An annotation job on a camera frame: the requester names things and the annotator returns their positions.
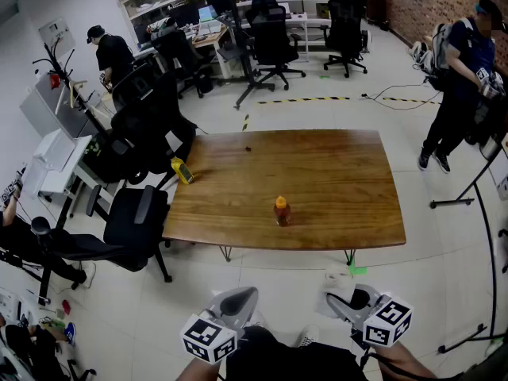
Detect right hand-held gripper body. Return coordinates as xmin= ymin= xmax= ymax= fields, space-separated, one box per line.
xmin=359 ymin=291 xmax=414 ymax=348

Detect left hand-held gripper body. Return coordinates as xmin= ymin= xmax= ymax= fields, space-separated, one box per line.
xmin=180 ymin=310 xmax=255 ymax=367

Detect white cloth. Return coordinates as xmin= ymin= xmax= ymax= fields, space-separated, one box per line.
xmin=315 ymin=263 xmax=356 ymax=319

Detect bottle with orange cap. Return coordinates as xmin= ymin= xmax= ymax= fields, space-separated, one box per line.
xmin=272 ymin=195 xmax=292 ymax=228

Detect person's right forearm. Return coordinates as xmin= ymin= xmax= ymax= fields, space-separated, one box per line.
xmin=375 ymin=340 xmax=440 ymax=381

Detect person's left forearm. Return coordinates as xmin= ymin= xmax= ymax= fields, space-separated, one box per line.
xmin=175 ymin=356 xmax=224 ymax=381

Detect yellow plastic bottle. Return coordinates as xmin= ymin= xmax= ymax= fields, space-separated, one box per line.
xmin=170 ymin=156 xmax=195 ymax=185

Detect person's right shoe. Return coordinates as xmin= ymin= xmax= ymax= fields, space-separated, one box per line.
xmin=296 ymin=323 xmax=321 ymax=349

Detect person's black shorts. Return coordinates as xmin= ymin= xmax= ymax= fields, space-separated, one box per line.
xmin=224 ymin=325 xmax=360 ymax=381

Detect black curved floor stand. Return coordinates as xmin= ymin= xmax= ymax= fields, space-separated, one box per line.
xmin=430 ymin=131 xmax=508 ymax=355

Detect large black office chair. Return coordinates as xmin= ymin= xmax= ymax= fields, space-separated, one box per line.
xmin=110 ymin=62 xmax=198 ymax=186

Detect white plastic box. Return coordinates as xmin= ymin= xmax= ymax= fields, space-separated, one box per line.
xmin=22 ymin=128 xmax=93 ymax=198

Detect black coat rack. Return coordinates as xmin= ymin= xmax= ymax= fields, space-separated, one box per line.
xmin=32 ymin=41 xmax=110 ymax=138

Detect pile of light bags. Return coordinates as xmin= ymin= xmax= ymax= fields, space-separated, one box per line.
xmin=407 ymin=40 xmax=437 ymax=74

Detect tall black floor stand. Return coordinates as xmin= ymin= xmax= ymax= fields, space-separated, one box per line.
xmin=217 ymin=0 xmax=275 ymax=111

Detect black chair with grey garment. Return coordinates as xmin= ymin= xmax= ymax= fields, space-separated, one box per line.
xmin=152 ymin=28 xmax=216 ymax=99

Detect grey metal cabinet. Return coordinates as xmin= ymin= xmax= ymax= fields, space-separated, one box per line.
xmin=19 ymin=72 xmax=100 ymax=139

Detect wooden office desk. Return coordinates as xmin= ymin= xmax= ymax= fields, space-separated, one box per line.
xmin=191 ymin=25 xmax=230 ymax=79

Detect black mesh office chair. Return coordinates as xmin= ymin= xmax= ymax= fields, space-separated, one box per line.
xmin=323 ymin=0 xmax=369 ymax=79
xmin=244 ymin=0 xmax=307 ymax=91

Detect dark wooden cabinet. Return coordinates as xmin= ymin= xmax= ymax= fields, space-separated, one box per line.
xmin=364 ymin=0 xmax=389 ymax=24

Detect open laptop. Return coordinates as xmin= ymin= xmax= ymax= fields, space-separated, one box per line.
xmin=197 ymin=5 xmax=218 ymax=24

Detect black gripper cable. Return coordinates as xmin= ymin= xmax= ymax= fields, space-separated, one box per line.
xmin=358 ymin=350 xmax=402 ymax=381

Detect black floor cable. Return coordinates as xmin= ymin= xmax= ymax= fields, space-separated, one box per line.
xmin=360 ymin=78 xmax=437 ymax=111

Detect grey wall panel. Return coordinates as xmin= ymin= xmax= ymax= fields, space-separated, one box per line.
xmin=37 ymin=17 xmax=77 ymax=60

